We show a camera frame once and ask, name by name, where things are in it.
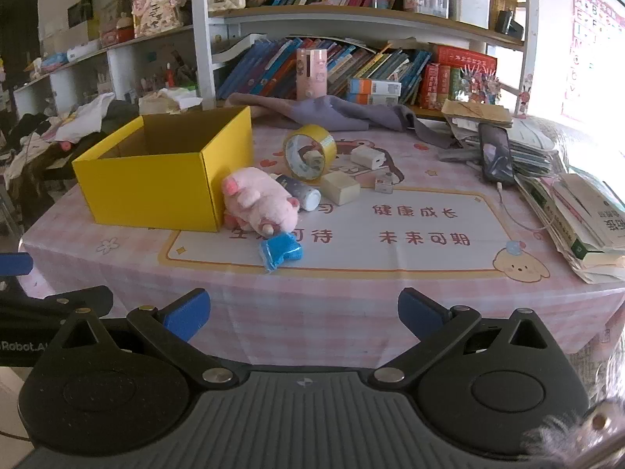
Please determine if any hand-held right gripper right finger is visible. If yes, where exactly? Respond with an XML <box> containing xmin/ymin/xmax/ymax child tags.
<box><xmin>366</xmin><ymin>287</ymin><xmax>567</xmax><ymax>388</ymax></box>

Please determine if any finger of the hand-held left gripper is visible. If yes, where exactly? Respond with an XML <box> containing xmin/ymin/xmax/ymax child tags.
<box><xmin>0</xmin><ymin>252</ymin><xmax>34</xmax><ymax>299</ymax></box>
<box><xmin>0</xmin><ymin>285</ymin><xmax>114</xmax><ymax>326</ymax></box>

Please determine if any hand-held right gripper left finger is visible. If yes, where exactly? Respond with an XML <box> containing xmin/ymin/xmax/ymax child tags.
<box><xmin>46</xmin><ymin>288</ymin><xmax>245</xmax><ymax>390</ymax></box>

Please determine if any blue plastic packet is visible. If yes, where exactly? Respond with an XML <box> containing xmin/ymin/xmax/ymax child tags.
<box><xmin>257</xmin><ymin>232</ymin><xmax>304</xmax><ymax>273</ymax></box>

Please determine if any yellow cardboard box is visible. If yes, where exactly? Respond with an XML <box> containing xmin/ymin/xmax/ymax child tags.
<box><xmin>72</xmin><ymin>106</ymin><xmax>255</xmax><ymax>233</ymax></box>

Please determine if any pink plush toy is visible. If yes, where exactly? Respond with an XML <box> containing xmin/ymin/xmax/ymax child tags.
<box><xmin>221</xmin><ymin>167</ymin><xmax>302</xmax><ymax>238</ymax></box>

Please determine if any small cream box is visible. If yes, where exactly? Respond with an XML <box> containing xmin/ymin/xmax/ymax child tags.
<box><xmin>320</xmin><ymin>171</ymin><xmax>361</xmax><ymax>206</ymax></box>

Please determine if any white charger block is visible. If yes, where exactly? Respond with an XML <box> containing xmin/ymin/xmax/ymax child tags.
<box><xmin>350</xmin><ymin>145</ymin><xmax>386</xmax><ymax>171</ymax></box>

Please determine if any dark blue spray bottle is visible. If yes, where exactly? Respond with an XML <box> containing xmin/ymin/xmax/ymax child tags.
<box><xmin>268</xmin><ymin>173</ymin><xmax>322</xmax><ymax>212</ymax></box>

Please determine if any yellow tape roll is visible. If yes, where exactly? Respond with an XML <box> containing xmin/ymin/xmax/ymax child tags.
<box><xmin>283</xmin><ymin>124</ymin><xmax>337</xmax><ymax>185</ymax></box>

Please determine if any pink printed tablecloth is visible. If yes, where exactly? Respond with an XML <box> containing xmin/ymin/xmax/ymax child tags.
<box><xmin>20</xmin><ymin>117</ymin><xmax>625</xmax><ymax>368</ymax></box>

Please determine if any pile of clothes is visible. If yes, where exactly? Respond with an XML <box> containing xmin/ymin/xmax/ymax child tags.
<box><xmin>0</xmin><ymin>93</ymin><xmax>142</xmax><ymax>206</ymax></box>

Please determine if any black smartphone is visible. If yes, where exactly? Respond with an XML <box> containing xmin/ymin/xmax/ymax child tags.
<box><xmin>479</xmin><ymin>123</ymin><xmax>516</xmax><ymax>186</ymax></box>

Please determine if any stack of workbooks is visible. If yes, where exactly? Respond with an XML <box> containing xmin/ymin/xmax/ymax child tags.
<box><xmin>515</xmin><ymin>171</ymin><xmax>625</xmax><ymax>285</ymax></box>

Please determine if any stack of papers and booklets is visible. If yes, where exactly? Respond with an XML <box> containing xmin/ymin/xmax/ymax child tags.
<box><xmin>439</xmin><ymin>117</ymin><xmax>558</xmax><ymax>177</ymax></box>

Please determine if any grey fluffy cloth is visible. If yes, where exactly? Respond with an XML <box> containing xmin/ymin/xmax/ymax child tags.
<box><xmin>520</xmin><ymin>396</ymin><xmax>625</xmax><ymax>469</ymax></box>

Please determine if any brown paper envelope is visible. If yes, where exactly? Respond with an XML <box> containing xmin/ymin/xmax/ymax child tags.
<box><xmin>442</xmin><ymin>98</ymin><xmax>514</xmax><ymax>128</ymax></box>

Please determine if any white side shelf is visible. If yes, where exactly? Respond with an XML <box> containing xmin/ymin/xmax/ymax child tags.
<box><xmin>12</xmin><ymin>24</ymin><xmax>196</xmax><ymax>119</ymax></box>

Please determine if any red boxed book set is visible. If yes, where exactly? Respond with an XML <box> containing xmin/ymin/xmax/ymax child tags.
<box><xmin>421</xmin><ymin>63</ymin><xmax>463</xmax><ymax>109</ymax></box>

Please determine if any colourful cartoon figure stand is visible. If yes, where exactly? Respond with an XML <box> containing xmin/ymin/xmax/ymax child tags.
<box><xmin>459</xmin><ymin>68</ymin><xmax>504</xmax><ymax>106</ymax></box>

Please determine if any small cartoon figure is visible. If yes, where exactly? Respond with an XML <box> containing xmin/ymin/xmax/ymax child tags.
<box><xmin>518</xmin><ymin>75</ymin><xmax>536</xmax><ymax>118</ymax></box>

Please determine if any pink cartoon cup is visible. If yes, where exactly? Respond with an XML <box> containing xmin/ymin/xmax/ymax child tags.
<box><xmin>296</xmin><ymin>49</ymin><xmax>329</xmax><ymax>103</ymax></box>

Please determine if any red pot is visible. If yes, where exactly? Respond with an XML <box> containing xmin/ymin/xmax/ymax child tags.
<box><xmin>116</xmin><ymin>12</ymin><xmax>136</xmax><ymax>43</ymax></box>

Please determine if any purple grey cloth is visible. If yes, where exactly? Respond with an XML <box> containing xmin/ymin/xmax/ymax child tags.
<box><xmin>190</xmin><ymin>0</ymin><xmax>543</xmax><ymax>119</ymax></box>

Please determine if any pink doll ornament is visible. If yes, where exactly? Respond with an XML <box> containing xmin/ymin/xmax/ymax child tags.
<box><xmin>132</xmin><ymin>0</ymin><xmax>186</xmax><ymax>38</ymax></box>

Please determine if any small black box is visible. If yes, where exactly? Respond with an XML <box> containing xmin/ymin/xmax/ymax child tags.
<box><xmin>495</xmin><ymin>10</ymin><xmax>526</xmax><ymax>40</ymax></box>

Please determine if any white pen box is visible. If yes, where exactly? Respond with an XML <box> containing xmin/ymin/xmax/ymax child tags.
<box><xmin>449</xmin><ymin>0</ymin><xmax>491</xmax><ymax>29</ymax></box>

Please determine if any white charging cable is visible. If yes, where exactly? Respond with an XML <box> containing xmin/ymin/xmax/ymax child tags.
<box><xmin>495</xmin><ymin>183</ymin><xmax>557</xmax><ymax>233</ymax></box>

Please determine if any alphabet wall poster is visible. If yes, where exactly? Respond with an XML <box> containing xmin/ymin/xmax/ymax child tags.
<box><xmin>561</xmin><ymin>0</ymin><xmax>625</xmax><ymax>123</ymax></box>

